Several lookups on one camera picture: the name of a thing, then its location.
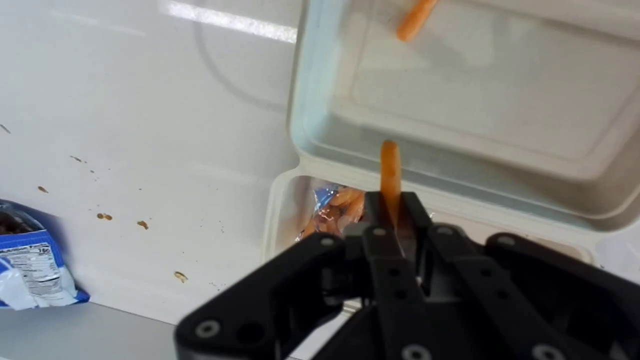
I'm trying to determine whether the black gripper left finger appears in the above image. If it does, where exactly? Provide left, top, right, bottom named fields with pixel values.
left=175, top=189, right=437, bottom=360

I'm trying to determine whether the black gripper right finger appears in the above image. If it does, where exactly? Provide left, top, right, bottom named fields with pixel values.
left=399, top=191, right=640, bottom=360

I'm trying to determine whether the orange snack stick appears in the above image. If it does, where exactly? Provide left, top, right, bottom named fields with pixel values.
left=397, top=0, right=441, bottom=44
left=379, top=137, right=405, bottom=225

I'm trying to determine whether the clear plastic snack bag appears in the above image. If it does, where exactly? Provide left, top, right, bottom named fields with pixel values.
left=297, top=181, right=369, bottom=239

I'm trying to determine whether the beige clamshell takeout container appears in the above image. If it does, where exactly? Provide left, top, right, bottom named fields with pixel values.
left=262, top=0, right=640, bottom=269

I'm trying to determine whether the blue snack packet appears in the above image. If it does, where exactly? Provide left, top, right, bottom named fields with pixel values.
left=0, top=197, right=93, bottom=312

